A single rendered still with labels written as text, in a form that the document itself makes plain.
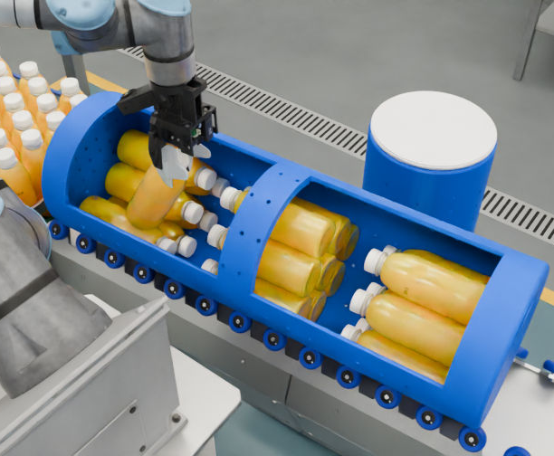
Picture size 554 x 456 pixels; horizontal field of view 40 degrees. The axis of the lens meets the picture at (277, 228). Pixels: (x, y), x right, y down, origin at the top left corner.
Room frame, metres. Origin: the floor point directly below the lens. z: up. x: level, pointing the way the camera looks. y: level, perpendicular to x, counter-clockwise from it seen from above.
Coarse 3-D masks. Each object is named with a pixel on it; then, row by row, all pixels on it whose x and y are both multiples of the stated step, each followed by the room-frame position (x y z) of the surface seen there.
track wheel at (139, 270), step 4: (136, 264) 0.98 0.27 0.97; (140, 264) 0.98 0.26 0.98; (136, 268) 0.98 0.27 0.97; (140, 268) 0.98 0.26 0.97; (144, 268) 0.97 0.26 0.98; (148, 268) 0.97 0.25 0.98; (136, 272) 0.97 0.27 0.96; (140, 272) 0.97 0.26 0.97; (144, 272) 0.97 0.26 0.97; (148, 272) 0.96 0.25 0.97; (152, 272) 0.97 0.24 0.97; (136, 276) 0.97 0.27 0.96; (140, 276) 0.96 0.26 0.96; (144, 276) 0.96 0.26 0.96; (148, 276) 0.96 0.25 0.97; (152, 276) 0.96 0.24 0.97; (140, 280) 0.96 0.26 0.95; (144, 280) 0.96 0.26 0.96; (148, 280) 0.96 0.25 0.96
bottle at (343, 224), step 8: (296, 200) 0.98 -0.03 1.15; (304, 200) 0.98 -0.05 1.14; (312, 208) 0.96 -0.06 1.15; (320, 208) 0.96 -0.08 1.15; (328, 216) 0.94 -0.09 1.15; (336, 216) 0.94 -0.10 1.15; (344, 216) 0.94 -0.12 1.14; (336, 224) 0.92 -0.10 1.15; (344, 224) 0.92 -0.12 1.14; (336, 232) 0.91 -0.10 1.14; (344, 232) 0.93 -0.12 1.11; (336, 240) 0.90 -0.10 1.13; (344, 240) 0.93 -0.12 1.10; (336, 248) 0.90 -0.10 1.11
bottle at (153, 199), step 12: (144, 180) 0.98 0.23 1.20; (156, 180) 0.96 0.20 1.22; (180, 180) 0.96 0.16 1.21; (144, 192) 0.97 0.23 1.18; (156, 192) 0.95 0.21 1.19; (168, 192) 0.95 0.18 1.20; (180, 192) 0.96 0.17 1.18; (132, 204) 0.99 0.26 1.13; (144, 204) 0.97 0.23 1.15; (156, 204) 0.96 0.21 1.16; (168, 204) 0.97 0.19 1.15; (132, 216) 0.98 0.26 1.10; (144, 216) 0.97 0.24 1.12; (156, 216) 0.97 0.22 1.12; (144, 228) 0.98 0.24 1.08
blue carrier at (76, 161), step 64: (64, 128) 1.10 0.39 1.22; (128, 128) 1.24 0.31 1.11; (64, 192) 1.01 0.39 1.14; (256, 192) 0.91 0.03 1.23; (320, 192) 1.04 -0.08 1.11; (128, 256) 0.96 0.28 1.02; (192, 256) 1.02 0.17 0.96; (256, 256) 0.82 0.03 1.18; (448, 256) 0.90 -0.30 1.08; (512, 256) 0.77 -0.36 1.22; (256, 320) 0.81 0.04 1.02; (320, 320) 0.86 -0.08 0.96; (512, 320) 0.65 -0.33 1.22; (384, 384) 0.68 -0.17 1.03; (448, 384) 0.61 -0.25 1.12
